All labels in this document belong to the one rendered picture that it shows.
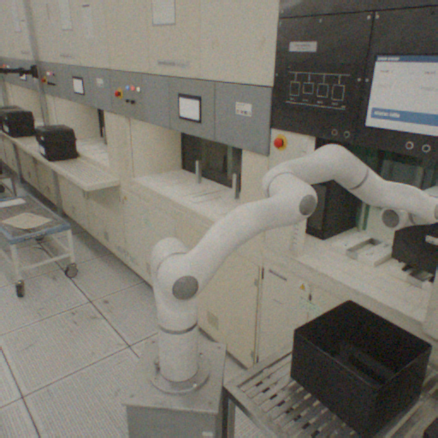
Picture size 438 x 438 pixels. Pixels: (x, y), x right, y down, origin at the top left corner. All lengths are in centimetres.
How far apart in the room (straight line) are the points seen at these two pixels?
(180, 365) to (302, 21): 122
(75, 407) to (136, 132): 170
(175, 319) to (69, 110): 333
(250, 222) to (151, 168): 194
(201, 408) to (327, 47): 121
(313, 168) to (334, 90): 41
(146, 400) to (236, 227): 56
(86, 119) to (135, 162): 153
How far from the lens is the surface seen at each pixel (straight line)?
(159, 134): 295
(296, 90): 160
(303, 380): 131
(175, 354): 123
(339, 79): 149
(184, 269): 103
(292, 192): 107
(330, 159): 117
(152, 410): 129
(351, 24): 148
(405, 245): 169
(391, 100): 139
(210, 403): 127
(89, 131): 435
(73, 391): 246
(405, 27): 138
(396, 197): 132
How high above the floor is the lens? 169
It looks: 23 degrees down
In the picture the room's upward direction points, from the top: 1 degrees clockwise
